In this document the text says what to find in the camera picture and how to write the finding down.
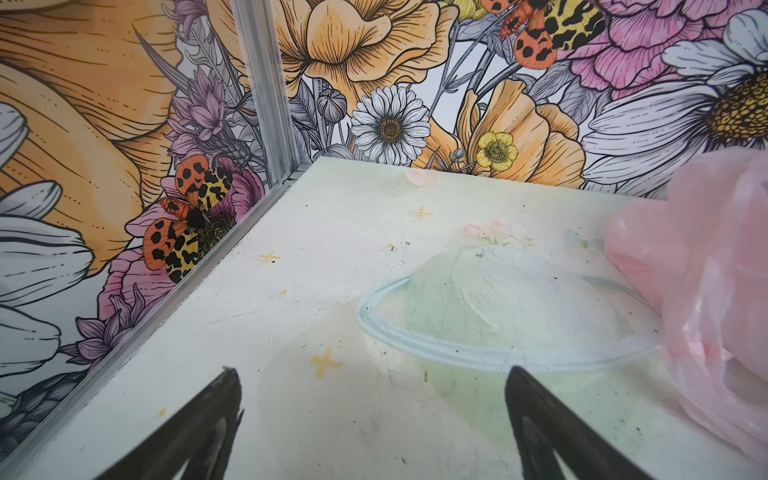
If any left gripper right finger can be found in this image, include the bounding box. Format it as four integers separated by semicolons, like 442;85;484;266
505;366;650;479

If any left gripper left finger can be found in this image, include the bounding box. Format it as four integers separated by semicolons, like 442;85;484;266
99;367;244;480

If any pink plastic bag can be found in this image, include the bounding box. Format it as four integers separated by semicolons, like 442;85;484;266
604;147;767;463

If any left aluminium corner post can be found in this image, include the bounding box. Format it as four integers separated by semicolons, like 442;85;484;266
232;0;299;185

